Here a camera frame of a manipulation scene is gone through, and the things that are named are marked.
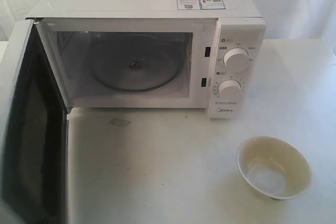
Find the cream ceramic bowl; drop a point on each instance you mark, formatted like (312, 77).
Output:
(273, 168)

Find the white microwave door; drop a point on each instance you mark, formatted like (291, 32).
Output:
(34, 130)

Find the white microwave oven body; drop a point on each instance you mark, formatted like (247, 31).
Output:
(70, 29)

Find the glass turntable plate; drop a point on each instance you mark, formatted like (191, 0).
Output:
(135, 63)

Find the clear tape patch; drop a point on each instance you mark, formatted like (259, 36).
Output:
(119, 122)

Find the lower white control knob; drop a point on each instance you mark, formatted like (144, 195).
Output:
(229, 90)

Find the white control knob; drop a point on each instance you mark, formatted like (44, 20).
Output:
(229, 90)
(236, 60)

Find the upper white control knob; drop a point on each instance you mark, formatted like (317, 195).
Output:
(236, 60)

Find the blue warning sticker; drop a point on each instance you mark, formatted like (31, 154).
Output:
(200, 4)

